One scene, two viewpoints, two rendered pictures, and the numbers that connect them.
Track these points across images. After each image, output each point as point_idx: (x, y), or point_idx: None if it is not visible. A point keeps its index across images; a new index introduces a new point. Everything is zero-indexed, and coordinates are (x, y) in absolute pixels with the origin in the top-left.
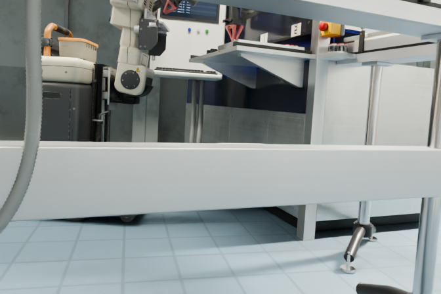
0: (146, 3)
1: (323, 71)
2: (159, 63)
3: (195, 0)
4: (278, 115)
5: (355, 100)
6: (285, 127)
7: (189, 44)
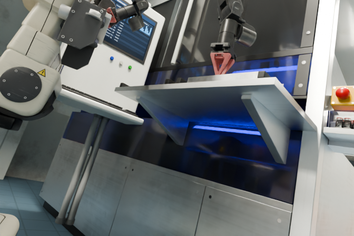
0: None
1: (322, 150)
2: (62, 84)
3: (138, 25)
4: (227, 192)
5: (331, 193)
6: (243, 213)
7: (107, 74)
